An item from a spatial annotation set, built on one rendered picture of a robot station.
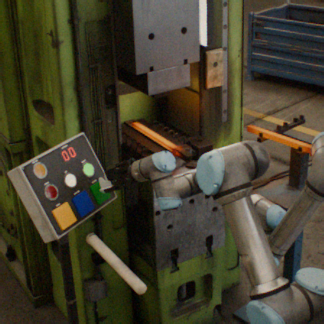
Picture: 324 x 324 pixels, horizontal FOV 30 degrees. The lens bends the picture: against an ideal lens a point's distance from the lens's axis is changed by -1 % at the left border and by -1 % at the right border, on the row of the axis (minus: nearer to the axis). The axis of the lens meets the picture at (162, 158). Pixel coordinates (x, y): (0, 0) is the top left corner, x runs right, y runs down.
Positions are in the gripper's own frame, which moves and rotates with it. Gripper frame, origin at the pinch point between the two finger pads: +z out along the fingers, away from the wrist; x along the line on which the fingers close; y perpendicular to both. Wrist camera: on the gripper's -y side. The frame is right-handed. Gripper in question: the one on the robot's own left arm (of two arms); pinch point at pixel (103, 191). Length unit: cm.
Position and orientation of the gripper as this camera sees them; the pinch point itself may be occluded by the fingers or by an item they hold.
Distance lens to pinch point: 229.4
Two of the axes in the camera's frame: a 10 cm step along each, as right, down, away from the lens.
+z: -7.1, 2.7, 6.6
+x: -5.5, 3.8, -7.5
